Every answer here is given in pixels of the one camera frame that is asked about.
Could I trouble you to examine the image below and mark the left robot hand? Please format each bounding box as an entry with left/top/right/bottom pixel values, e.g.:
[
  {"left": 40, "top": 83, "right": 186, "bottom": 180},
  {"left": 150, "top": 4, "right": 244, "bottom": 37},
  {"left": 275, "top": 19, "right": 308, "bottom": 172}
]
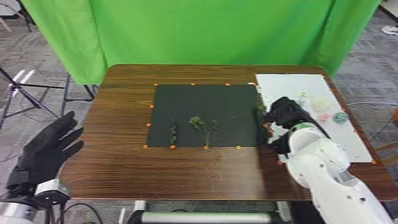
[{"left": 4, "top": 111, "right": 84, "bottom": 198}]

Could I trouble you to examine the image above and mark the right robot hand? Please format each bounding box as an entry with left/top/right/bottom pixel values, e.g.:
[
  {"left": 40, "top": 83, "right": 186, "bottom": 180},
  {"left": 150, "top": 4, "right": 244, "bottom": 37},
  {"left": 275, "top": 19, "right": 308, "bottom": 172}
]
[{"left": 262, "top": 96, "right": 321, "bottom": 130}]

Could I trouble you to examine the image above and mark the green sprig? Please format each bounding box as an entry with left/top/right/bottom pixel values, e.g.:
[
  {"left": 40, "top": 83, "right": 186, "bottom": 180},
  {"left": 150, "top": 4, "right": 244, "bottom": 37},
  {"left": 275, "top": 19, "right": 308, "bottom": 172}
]
[
  {"left": 253, "top": 99, "right": 269, "bottom": 126},
  {"left": 186, "top": 115, "right": 212, "bottom": 148},
  {"left": 166, "top": 117, "right": 179, "bottom": 147}
]

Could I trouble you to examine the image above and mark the small white flower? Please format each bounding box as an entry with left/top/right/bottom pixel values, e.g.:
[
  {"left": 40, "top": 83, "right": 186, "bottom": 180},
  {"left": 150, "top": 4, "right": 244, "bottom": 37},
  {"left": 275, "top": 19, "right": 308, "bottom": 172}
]
[{"left": 296, "top": 91, "right": 310, "bottom": 107}]

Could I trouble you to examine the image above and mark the pink flower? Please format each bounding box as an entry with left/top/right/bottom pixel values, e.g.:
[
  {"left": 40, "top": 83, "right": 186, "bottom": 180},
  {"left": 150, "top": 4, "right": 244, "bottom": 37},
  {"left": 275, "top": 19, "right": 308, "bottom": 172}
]
[{"left": 314, "top": 112, "right": 331, "bottom": 123}]

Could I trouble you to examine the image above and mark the white sheet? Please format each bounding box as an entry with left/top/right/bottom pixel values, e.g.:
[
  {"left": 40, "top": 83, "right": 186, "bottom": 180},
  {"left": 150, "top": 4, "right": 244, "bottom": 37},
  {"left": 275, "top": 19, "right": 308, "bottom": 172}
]
[{"left": 253, "top": 73, "right": 376, "bottom": 164}]

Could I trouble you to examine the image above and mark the blue flower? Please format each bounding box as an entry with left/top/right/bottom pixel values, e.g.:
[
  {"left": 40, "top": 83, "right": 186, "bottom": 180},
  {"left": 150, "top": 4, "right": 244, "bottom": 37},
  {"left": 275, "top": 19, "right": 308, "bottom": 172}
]
[{"left": 330, "top": 111, "right": 349, "bottom": 125}]

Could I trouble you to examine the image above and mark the dark mat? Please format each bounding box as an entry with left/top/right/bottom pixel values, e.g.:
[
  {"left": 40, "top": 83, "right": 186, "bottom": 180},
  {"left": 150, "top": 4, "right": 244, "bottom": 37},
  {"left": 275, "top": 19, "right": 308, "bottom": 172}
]
[{"left": 141, "top": 83, "right": 271, "bottom": 149}]

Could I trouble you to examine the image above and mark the black tripod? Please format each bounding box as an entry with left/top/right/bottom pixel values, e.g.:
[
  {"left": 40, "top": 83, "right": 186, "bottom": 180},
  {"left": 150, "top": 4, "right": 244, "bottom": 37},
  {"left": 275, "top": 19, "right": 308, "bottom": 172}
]
[{"left": 0, "top": 66, "right": 67, "bottom": 129}]

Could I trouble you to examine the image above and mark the pale grey bar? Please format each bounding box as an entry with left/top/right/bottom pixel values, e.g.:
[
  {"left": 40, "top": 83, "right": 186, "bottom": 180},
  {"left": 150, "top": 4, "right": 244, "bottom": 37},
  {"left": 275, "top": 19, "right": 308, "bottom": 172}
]
[{"left": 125, "top": 209, "right": 280, "bottom": 224}]

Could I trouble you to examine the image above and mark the black cable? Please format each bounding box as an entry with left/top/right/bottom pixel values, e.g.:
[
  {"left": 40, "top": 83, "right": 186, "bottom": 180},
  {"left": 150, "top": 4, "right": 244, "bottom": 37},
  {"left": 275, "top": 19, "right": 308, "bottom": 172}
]
[{"left": 54, "top": 202, "right": 106, "bottom": 224}]

